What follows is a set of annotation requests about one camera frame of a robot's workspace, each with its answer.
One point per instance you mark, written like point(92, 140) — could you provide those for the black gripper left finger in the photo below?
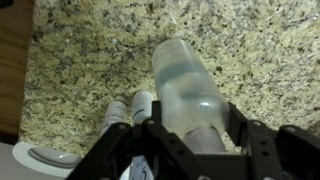
point(133, 156)

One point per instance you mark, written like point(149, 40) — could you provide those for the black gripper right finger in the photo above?
point(283, 153)

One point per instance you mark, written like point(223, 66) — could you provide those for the clear plastic bottle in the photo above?
point(186, 90)

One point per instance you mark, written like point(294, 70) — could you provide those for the white toilet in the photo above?
point(40, 160)

